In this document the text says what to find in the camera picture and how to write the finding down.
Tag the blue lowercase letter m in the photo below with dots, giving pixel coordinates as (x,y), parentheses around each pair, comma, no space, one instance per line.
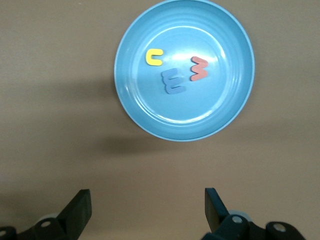
(170,82)

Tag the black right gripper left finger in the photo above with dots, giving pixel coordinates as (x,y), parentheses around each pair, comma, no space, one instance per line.
(75,215)

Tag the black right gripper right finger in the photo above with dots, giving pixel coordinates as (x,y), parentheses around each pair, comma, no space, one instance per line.
(215,212)

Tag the blue plate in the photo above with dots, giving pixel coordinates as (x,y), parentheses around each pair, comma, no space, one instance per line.
(187,112)

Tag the yellow lowercase letter u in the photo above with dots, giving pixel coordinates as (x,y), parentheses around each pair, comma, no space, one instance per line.
(149,57)

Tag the brown table cover mat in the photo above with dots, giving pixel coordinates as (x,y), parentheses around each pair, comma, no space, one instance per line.
(50,125)

